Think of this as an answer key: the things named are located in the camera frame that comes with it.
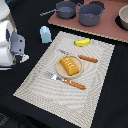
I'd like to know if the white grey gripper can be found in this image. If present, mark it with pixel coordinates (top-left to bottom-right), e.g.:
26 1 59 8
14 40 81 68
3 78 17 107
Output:
0 20 29 70

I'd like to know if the light blue cup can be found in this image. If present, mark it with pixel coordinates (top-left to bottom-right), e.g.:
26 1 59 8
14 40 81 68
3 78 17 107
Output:
40 26 52 43

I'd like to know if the yellow banana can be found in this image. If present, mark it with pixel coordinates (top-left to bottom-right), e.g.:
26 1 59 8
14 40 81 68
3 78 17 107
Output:
74 39 91 47

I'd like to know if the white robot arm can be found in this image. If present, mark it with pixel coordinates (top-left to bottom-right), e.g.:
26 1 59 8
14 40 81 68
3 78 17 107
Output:
0 0 29 70

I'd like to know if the round beige plate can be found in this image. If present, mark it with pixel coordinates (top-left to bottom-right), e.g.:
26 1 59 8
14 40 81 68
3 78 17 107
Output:
56 56 83 79

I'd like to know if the beige woven placemat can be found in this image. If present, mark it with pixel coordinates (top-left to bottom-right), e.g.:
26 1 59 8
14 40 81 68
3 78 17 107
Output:
14 31 114 128

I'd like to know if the pink stove board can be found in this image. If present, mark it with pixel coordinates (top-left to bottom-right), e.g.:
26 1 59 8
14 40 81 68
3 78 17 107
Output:
48 0 128 43

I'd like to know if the beige bowl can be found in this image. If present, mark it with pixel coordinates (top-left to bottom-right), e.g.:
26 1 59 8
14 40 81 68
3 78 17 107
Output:
119 5 128 30

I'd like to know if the fork with wooden handle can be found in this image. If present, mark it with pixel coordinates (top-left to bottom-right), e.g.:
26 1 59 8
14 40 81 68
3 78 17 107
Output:
44 72 86 90

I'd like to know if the grey saucepan with handle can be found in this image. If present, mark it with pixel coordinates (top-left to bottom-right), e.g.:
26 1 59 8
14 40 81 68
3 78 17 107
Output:
41 1 76 19

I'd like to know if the knife with wooden handle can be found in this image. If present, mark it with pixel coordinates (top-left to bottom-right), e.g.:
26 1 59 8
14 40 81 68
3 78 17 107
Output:
58 49 98 63

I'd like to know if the grey pot with handles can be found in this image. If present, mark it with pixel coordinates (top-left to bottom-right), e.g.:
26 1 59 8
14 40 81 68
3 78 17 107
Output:
77 3 104 27

